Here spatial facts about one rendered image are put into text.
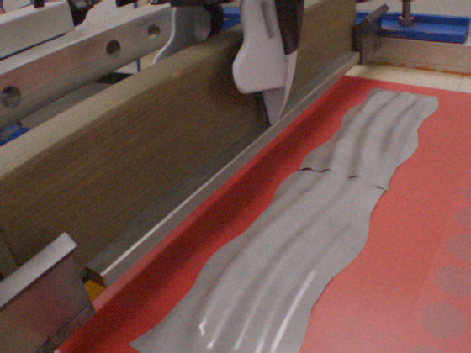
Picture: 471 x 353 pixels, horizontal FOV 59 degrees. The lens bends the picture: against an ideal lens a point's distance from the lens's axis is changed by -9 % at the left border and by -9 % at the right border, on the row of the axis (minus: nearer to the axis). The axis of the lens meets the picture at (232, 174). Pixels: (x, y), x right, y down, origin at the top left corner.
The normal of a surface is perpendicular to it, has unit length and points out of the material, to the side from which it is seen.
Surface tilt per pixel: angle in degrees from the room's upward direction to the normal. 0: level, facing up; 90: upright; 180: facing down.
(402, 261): 0
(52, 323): 90
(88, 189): 90
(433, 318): 0
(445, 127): 0
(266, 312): 30
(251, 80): 82
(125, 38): 90
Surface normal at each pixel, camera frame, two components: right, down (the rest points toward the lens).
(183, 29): 0.80, 0.35
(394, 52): -0.55, 0.50
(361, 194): 0.33, -0.58
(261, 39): 0.80, 0.08
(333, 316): -0.12, -0.84
